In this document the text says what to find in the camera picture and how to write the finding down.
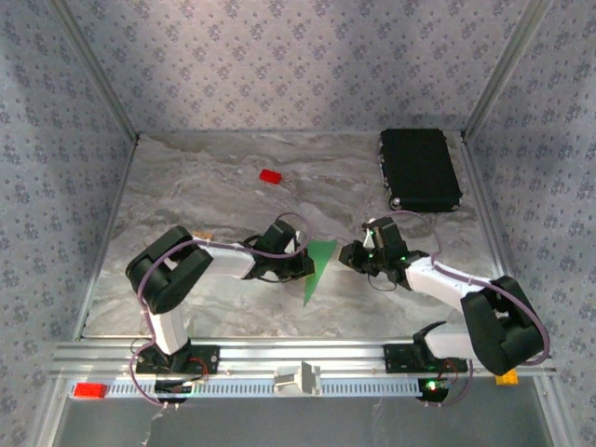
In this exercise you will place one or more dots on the small wooden block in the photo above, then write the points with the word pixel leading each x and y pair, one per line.
pixel 203 235

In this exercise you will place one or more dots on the small black circuit board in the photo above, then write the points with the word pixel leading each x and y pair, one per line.
pixel 433 386
pixel 174 387

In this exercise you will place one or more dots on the aluminium side rail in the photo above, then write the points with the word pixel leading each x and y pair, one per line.
pixel 104 223
pixel 489 223

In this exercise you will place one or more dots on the red toy brick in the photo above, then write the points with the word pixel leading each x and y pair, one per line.
pixel 90 390

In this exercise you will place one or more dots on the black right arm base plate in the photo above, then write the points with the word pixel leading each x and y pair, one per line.
pixel 398 359

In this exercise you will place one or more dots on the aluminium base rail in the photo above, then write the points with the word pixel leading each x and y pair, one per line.
pixel 302 356

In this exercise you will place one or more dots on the yellow toy brick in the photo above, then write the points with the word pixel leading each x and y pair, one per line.
pixel 510 379

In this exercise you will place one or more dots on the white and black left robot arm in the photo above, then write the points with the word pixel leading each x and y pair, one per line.
pixel 228 263

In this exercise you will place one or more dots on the grey metal bracket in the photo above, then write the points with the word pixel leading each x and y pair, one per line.
pixel 298 379

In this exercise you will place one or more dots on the small red block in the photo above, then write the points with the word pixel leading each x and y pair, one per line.
pixel 271 177

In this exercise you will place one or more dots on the aluminium corner post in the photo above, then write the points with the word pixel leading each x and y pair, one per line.
pixel 95 70
pixel 507 70

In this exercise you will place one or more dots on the black hard case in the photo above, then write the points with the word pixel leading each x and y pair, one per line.
pixel 421 170

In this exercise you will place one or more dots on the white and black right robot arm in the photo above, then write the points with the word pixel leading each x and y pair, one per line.
pixel 437 284

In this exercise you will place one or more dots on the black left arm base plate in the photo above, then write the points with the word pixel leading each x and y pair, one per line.
pixel 205 361

